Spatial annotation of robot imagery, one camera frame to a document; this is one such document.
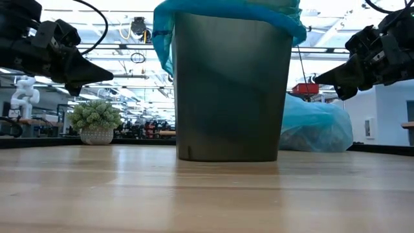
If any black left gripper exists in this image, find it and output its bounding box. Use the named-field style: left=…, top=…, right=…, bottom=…
left=0, top=17, right=115, bottom=97

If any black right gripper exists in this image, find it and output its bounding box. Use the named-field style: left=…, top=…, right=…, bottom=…
left=313, top=8, right=414, bottom=102

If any light blue trash bag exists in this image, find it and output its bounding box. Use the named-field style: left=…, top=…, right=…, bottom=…
left=279, top=93, right=354, bottom=153

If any dark grey trash bin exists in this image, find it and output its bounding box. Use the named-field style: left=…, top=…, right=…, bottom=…
left=172, top=11, right=294, bottom=163

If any teal trash bag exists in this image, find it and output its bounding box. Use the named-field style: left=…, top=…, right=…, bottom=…
left=151, top=0, right=308, bottom=78

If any green artificial potted plant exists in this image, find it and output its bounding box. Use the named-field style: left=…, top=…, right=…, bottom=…
left=67, top=99, right=123, bottom=146

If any red box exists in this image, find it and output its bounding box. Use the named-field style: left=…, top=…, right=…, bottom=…
left=292, top=82, right=321, bottom=95

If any white robot figure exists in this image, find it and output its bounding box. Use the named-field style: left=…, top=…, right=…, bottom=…
left=8, top=75, right=41, bottom=120

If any long ceiling light bar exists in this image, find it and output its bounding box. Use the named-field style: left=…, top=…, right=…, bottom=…
left=76, top=42, right=351, bottom=55

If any thin black hanging cable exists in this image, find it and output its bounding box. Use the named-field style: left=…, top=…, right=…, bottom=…
left=296, top=45, right=311, bottom=96

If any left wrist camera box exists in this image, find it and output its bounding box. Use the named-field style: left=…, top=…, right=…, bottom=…
left=30, top=18, right=82, bottom=50

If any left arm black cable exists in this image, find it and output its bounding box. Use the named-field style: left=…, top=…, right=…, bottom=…
left=71, top=0, right=109, bottom=56

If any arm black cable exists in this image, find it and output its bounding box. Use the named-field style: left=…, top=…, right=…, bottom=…
left=71, top=0, right=109, bottom=56
left=364, top=0, right=414, bottom=25

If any black aluminium cross rail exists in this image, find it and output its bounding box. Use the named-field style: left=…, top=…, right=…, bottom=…
left=0, top=137, right=178, bottom=150

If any black aluminium support frame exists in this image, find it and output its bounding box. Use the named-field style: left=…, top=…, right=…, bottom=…
left=346, top=142, right=414, bottom=158

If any black ceiling cable reel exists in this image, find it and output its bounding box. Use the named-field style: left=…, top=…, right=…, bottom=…
left=131, top=16, right=155, bottom=45

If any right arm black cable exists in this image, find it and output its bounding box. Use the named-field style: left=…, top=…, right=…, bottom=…
left=364, top=0, right=414, bottom=25

